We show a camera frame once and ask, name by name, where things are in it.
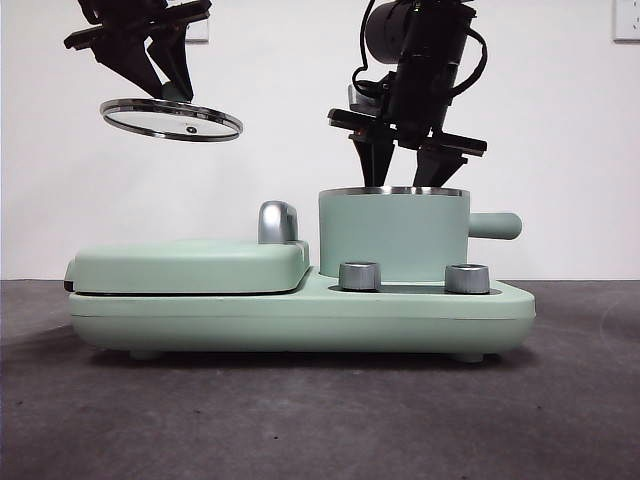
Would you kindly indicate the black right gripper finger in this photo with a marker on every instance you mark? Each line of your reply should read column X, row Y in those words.
column 374, row 160
column 436, row 170

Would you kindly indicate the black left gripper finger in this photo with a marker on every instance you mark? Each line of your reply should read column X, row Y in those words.
column 132, row 62
column 175, row 55

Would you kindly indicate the glass lid green knob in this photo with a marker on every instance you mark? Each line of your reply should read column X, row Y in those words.
column 150, row 117

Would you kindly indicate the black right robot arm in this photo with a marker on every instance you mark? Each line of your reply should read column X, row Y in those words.
column 390, row 30

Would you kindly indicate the mint green steamer pot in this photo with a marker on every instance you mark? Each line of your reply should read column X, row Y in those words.
column 395, row 230

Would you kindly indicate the silver control knob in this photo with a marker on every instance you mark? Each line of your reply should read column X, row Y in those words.
column 359, row 276
column 466, row 279

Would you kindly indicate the mint green breakfast machine base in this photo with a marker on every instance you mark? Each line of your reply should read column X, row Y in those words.
column 250, row 320

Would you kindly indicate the white wall socket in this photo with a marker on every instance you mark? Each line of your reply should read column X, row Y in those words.
column 627, row 20
column 198, row 31

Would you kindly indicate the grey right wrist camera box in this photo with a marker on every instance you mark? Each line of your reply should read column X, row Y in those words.
column 356, row 97

